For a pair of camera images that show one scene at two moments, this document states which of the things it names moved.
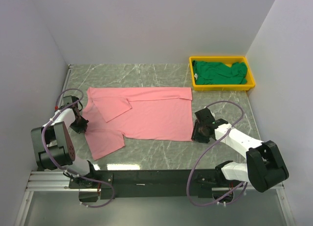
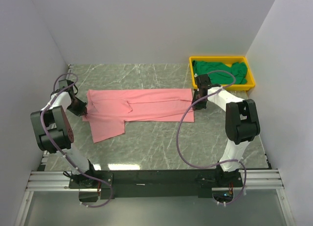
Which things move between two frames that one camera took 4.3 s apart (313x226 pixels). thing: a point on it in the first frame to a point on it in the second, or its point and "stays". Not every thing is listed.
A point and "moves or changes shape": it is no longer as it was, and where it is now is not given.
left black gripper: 82,127 to 82,109
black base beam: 146,184 stays
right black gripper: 195,134 to 198,106
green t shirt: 205,73 stays
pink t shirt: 154,113 moves or changes shape
